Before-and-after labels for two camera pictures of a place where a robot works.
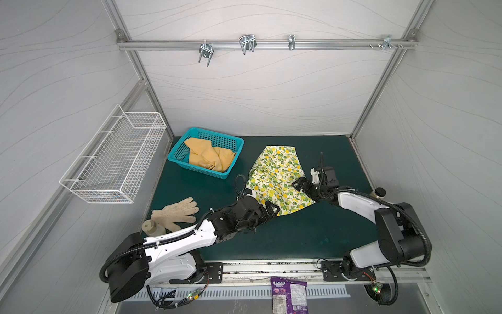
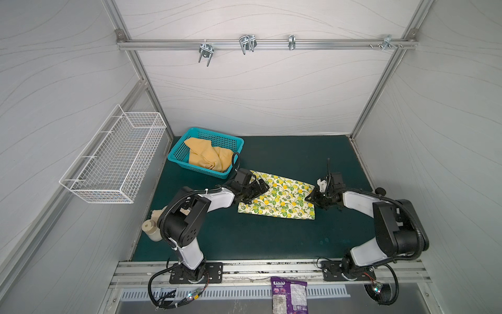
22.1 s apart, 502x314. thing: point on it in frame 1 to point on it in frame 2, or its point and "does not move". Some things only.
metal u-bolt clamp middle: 248,42 does not move
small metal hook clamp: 291,42 does not move
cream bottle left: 151,228 does not move
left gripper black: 263,217 to 257,191
